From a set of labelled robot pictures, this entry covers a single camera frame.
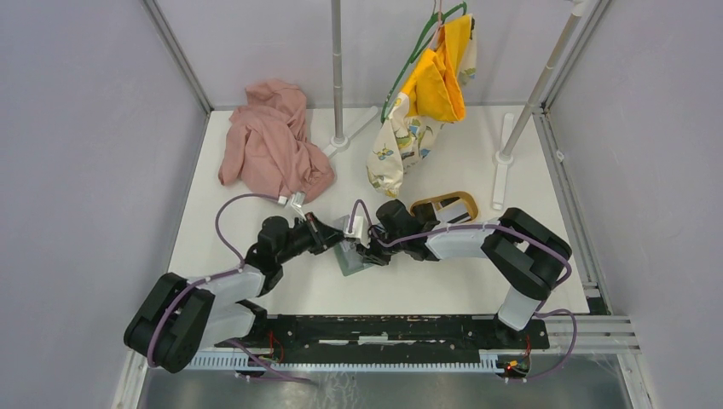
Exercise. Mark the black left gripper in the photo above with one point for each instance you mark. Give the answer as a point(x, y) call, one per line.
point(322, 235)

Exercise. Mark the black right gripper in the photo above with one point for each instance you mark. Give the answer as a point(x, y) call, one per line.
point(372, 255)

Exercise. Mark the yellow oval tray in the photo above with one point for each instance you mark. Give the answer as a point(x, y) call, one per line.
point(465, 195)

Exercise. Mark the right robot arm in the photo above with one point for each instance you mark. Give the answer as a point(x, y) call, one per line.
point(531, 257)

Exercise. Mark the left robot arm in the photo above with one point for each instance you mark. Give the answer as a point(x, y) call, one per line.
point(180, 316)

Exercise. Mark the black phone in tray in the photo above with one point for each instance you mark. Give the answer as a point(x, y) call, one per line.
point(424, 212)

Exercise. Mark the left metal rack pole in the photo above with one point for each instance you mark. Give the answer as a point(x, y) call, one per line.
point(343, 134)

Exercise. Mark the metal rack pole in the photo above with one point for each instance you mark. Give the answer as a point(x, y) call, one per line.
point(343, 134)
point(513, 127)

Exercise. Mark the pink crumpled garment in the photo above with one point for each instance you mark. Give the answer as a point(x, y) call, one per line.
point(267, 146)

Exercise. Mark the right metal rack pole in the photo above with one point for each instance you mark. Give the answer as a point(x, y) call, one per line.
point(513, 127)

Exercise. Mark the cartoon print children's garment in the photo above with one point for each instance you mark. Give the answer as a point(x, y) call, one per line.
point(431, 98)

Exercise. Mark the green clothes hanger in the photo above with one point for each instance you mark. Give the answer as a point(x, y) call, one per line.
point(434, 22)

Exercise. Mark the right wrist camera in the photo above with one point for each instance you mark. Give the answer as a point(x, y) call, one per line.
point(355, 228)

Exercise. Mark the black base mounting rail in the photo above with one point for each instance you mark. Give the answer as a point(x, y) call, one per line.
point(390, 339)

